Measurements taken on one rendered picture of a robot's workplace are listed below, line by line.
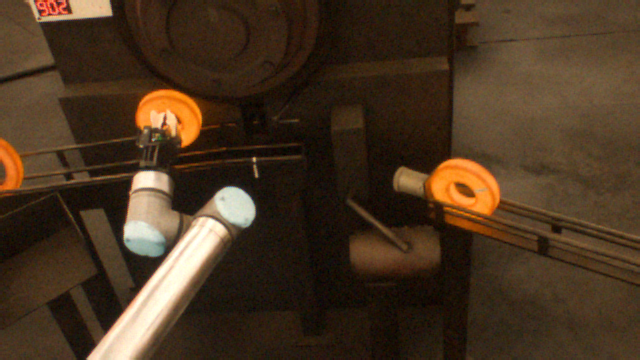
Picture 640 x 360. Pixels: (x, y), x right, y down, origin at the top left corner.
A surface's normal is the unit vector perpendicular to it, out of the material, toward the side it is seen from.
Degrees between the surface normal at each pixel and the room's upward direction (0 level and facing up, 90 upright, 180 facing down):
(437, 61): 0
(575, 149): 0
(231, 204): 43
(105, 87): 0
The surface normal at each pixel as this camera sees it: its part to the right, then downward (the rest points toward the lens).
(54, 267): -0.18, -0.71
